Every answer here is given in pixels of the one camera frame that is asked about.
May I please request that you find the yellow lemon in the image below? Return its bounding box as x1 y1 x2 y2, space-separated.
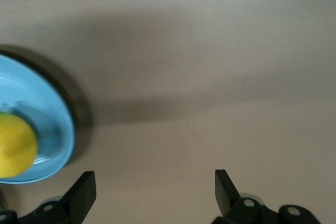
0 112 38 178

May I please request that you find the blue plate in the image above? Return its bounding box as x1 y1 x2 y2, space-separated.
0 53 76 185

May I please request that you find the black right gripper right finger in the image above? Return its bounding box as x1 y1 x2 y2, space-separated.
211 169 321 224

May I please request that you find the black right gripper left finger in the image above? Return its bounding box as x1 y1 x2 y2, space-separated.
0 170 97 224

